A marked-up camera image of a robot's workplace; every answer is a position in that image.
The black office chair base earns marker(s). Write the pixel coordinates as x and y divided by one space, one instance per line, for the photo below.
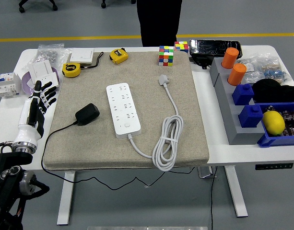
103 4
37 3

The black desk control panel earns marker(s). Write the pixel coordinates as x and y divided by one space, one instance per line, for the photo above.
274 166

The person's torso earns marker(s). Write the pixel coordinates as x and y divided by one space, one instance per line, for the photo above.
158 21

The white wall switch panel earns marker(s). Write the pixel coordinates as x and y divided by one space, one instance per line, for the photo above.
81 55

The white table leg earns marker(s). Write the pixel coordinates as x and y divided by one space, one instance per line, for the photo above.
236 191
65 198

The small yellow tape measure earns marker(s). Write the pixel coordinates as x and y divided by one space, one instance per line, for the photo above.
118 56

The small Rubik's cube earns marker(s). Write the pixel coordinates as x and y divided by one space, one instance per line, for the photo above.
181 46

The grey under-desk bracket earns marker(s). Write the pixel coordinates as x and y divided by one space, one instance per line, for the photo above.
205 172

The purple plate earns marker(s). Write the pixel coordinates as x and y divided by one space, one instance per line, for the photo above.
25 83

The large Rubik's cube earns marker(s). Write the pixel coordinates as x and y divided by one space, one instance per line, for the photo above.
166 56

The black power adapter plug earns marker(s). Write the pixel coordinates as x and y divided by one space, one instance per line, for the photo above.
88 113

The black dice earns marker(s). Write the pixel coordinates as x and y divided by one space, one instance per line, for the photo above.
269 109

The orange cylinder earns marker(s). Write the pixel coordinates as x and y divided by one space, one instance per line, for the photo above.
230 57
236 74

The white circuit breaker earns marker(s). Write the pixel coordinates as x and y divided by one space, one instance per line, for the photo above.
7 86

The black cloth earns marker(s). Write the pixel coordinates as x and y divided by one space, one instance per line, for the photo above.
269 89

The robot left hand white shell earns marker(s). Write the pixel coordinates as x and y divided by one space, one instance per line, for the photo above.
25 134

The blue plastic bin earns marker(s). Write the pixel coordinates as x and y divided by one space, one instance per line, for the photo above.
276 141

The bag of blue resistors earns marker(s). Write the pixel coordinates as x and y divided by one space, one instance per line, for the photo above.
275 70

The large yellow tape measure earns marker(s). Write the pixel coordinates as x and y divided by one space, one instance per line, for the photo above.
71 70

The grey stepped block holder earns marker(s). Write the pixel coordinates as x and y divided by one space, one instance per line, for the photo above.
229 115

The dark capacitors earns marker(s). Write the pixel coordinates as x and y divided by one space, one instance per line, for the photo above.
290 119

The white wall socket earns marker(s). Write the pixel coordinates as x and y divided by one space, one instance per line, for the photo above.
50 77

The yellow lemon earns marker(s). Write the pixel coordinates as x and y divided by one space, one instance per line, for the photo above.
273 123

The white switch box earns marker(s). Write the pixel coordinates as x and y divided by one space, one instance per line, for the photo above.
40 68

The white power strip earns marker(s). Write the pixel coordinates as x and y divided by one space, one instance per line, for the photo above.
124 112

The grey-brown mat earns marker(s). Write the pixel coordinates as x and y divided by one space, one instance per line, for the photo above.
89 143

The bag of small parts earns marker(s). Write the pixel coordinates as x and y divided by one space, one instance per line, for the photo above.
250 69

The blue square block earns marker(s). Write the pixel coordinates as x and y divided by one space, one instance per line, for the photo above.
251 116
242 94

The bag of metal screws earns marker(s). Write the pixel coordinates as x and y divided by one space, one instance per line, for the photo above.
50 54

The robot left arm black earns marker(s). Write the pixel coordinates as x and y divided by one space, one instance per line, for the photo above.
7 167

